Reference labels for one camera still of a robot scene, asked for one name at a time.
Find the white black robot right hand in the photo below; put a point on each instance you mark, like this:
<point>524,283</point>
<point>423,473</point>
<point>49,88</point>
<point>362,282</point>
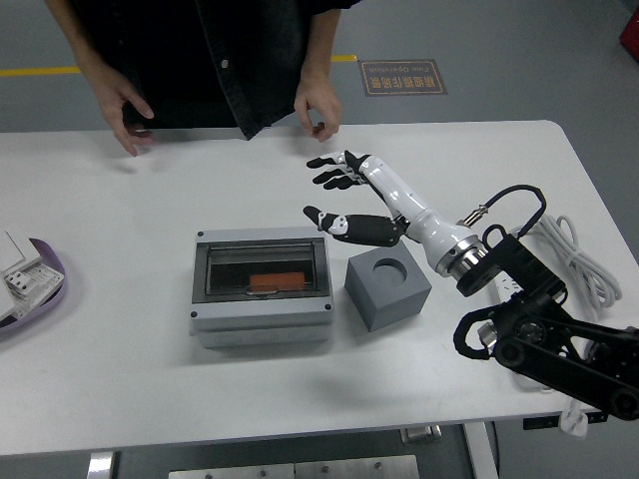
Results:
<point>399,194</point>

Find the person's left hand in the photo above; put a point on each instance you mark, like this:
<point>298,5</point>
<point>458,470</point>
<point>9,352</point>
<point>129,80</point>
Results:
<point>324,102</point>

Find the person's right hand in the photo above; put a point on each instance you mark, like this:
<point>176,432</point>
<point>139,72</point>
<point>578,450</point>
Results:
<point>116,107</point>

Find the orange cylinder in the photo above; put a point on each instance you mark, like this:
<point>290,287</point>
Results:
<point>277,281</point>

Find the grey box with clear flap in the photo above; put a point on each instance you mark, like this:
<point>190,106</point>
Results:
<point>259,309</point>

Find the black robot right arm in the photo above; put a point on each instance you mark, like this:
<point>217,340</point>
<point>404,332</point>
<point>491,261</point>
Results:
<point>529,279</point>

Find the person's right forearm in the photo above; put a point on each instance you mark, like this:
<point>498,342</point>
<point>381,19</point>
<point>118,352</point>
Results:
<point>92,62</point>

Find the person's left forearm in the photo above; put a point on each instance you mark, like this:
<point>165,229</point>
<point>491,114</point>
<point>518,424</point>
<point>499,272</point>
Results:
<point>322,50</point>

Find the grey cube with round hole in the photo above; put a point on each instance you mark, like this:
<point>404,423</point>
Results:
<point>387,294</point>

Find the brown floor sign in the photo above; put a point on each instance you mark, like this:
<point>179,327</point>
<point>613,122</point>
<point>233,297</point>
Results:
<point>402,77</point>

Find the person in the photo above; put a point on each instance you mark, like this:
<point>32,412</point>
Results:
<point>199,60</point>

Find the purple tray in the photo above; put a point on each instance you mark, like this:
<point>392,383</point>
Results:
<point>56,269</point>

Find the white flat plate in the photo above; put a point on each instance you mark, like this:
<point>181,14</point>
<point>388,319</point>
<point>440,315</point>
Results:
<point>10,252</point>

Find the white socket panel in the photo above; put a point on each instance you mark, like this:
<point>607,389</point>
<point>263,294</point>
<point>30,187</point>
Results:
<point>30,284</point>

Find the white table leg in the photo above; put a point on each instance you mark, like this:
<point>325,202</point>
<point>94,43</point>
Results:
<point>101,465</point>
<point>480,451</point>

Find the red bin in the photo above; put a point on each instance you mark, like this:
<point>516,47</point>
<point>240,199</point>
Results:
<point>631,30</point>

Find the metal table bracket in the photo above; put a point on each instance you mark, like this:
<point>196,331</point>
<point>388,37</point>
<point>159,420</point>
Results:
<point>422,434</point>

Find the grey metal base plate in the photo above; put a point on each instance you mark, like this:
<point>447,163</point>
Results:
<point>294,470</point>

